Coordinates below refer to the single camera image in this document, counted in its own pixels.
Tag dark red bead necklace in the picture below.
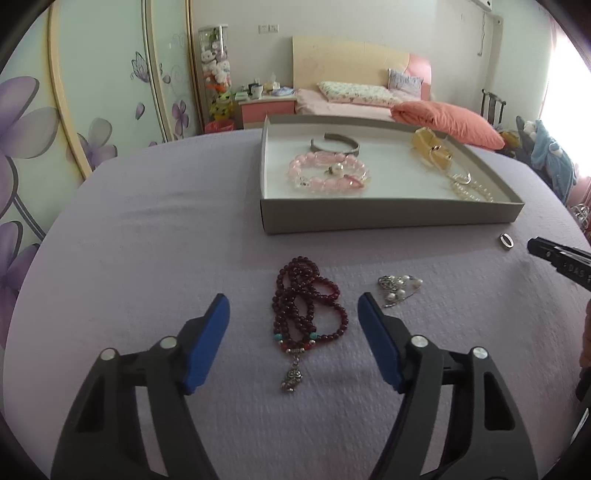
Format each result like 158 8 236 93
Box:
271 258 349 394

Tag flower print wardrobe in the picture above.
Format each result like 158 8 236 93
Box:
0 0 204 352

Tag pink nightstand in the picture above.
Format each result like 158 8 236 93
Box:
238 95 297 131

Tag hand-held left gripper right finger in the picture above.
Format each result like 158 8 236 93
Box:
358 292 539 480

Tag floral pillow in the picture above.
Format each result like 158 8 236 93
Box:
317 80 402 106

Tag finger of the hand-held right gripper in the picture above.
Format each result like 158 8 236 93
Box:
527 237 591 291

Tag bed with wooden headboard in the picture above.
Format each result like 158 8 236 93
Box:
292 36 506 151

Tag dark wooden chair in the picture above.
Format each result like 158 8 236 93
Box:
480 89 506 130

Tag orange pink duvet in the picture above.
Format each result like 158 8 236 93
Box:
392 100 506 151

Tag grey metal cuff bracelet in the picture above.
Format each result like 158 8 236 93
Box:
309 133 361 155

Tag dark office chair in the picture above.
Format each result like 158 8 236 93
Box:
515 115 536 162

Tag grey cardboard tray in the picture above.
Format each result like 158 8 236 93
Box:
259 114 526 236

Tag purple printed pillow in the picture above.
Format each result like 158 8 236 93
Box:
387 68 424 97

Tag yellow bangle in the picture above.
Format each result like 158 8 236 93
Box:
411 128 455 172

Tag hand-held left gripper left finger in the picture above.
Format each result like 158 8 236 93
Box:
50 293 230 480

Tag thin silver bangle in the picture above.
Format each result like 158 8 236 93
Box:
429 147 472 185

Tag white pearl bracelet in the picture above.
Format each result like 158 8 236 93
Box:
448 173 495 203

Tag pink curtain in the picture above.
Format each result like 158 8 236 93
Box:
540 28 591 217

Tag silver pearl charm bracelet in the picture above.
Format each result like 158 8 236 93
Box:
377 274 423 308

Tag plush toy display tube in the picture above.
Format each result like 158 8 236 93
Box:
198 24 232 134

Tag pink bead bracelet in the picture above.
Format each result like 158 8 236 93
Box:
287 151 372 195

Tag blue garment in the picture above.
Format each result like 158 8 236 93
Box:
530 119 578 204

